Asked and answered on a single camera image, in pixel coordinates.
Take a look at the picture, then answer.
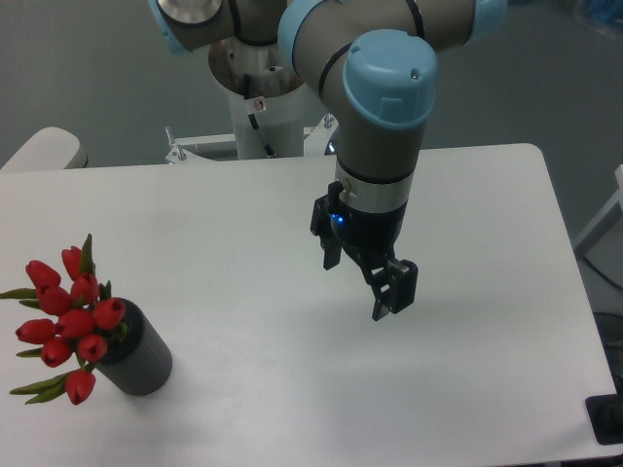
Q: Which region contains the red tulip bouquet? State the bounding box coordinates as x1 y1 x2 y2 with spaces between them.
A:
1 234 130 406

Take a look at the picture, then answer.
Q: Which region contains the dark grey ribbed vase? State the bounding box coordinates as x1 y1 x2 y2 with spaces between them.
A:
96 298 173 396

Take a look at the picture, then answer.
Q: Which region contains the black device at table edge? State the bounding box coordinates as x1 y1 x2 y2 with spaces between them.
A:
585 394 622 446

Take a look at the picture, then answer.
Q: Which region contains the white furniture frame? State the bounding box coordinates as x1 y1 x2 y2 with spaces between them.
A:
573 165 622 259

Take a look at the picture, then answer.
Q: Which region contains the white chair armrest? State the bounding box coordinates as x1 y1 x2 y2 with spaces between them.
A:
1 126 89 173

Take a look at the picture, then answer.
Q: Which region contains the black pedestal cable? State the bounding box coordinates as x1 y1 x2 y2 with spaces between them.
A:
246 112 277 160

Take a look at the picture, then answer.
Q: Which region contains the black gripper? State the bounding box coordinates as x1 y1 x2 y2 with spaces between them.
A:
311 197 419 321

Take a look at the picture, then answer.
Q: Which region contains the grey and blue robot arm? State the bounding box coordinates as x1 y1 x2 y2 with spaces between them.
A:
150 1 507 320

